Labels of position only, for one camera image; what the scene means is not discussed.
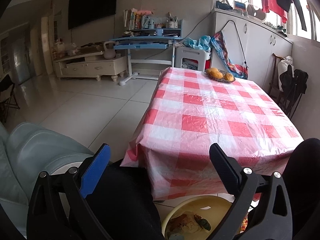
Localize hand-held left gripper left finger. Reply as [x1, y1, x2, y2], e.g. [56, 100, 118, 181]
[26, 143, 111, 240]

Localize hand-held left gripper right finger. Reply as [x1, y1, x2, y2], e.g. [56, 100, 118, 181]
[209, 143, 293, 240]

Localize yellow plastic basin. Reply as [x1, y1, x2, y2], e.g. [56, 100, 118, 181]
[161, 195, 250, 240]

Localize green plush toy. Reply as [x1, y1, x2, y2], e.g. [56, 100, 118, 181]
[195, 217, 212, 231]

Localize person's left leg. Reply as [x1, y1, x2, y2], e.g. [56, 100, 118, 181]
[84, 159, 165, 240]

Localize person's leg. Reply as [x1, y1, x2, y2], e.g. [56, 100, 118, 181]
[250, 137, 320, 240]
[84, 159, 165, 240]

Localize red white checkered tablecloth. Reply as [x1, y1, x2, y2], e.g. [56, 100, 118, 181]
[120, 66, 304, 200]

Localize grey-green leather armchair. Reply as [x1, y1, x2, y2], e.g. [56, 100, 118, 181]
[0, 121, 97, 239]

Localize person's right leg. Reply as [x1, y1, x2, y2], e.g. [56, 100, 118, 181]
[250, 137, 320, 240]

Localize black folding chair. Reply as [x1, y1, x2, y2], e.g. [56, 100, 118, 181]
[280, 90, 304, 120]
[0, 74, 21, 124]

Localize white TV cabinet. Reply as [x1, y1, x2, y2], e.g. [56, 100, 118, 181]
[54, 51, 128, 82]

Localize grey kettlebell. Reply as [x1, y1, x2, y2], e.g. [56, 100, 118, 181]
[103, 41, 116, 60]

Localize colourful printed bag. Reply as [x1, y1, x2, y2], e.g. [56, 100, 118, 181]
[210, 31, 249, 80]

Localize white sack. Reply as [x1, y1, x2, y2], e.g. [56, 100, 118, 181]
[277, 56, 294, 92]

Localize wooden chair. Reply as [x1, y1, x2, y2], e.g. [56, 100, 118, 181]
[269, 53, 288, 105]

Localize clear grocery bags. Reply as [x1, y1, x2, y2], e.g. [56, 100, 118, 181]
[54, 39, 80, 57]

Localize white plastic stool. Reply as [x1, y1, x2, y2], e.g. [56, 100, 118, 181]
[174, 47, 202, 70]

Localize crumpled blue cloth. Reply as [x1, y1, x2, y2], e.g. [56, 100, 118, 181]
[180, 35, 213, 53]

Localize blue study desk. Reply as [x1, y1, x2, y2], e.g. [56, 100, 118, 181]
[109, 19, 184, 87]

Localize row of books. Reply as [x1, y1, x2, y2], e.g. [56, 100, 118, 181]
[123, 8, 148, 32]

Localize white pen holder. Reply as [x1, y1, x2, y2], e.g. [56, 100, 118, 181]
[166, 12, 178, 28]

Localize white rounded object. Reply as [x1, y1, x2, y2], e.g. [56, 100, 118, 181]
[246, 4, 267, 22]

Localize black hanging cord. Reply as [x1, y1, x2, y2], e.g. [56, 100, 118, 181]
[221, 20, 249, 69]

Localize white wall cabinet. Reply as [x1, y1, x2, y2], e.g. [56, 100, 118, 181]
[211, 7, 293, 98]

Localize black wall television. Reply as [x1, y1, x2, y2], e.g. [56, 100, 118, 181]
[68, 0, 118, 30]

